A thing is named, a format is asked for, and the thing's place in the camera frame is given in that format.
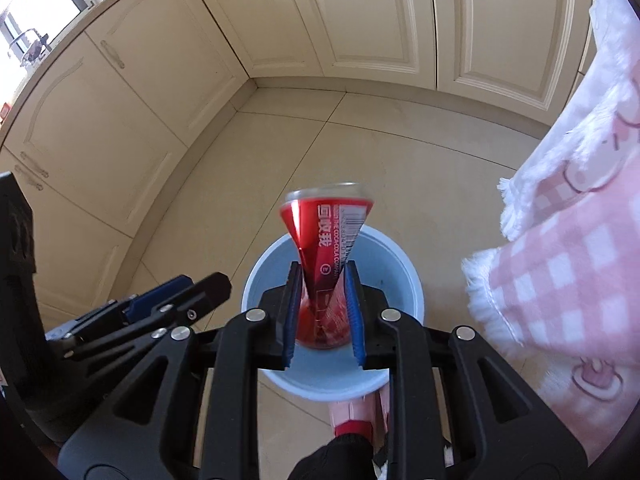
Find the metal cabinet handle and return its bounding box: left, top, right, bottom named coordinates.
left=14, top=164, right=45, bottom=192
left=101, top=40, right=124, bottom=69
left=19, top=151, right=49, bottom=179

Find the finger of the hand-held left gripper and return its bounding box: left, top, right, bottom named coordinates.
left=63, top=272, right=234, bottom=362
left=45, top=275, right=195, bottom=347

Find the pink slipper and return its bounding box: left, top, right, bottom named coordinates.
left=329, top=385, right=396, bottom=443

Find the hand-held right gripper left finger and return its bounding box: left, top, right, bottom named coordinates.
left=59, top=261, right=304, bottom=480

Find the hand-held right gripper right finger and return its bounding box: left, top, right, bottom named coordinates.
left=344, top=260, right=588, bottom=480

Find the person's leg in black trousers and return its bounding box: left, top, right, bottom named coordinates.
left=290, top=434, right=387, bottom=480

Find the cream kitchen base cabinet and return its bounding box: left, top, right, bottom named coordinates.
left=0, top=0, right=616, bottom=321

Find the crushed red soda can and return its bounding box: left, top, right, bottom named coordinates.
left=280, top=183, right=374, bottom=351

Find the pink checked fleece blanket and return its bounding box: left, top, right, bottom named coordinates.
left=460, top=0, right=640, bottom=466

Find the light blue plastic bin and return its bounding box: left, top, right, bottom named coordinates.
left=241, top=225, right=426, bottom=402

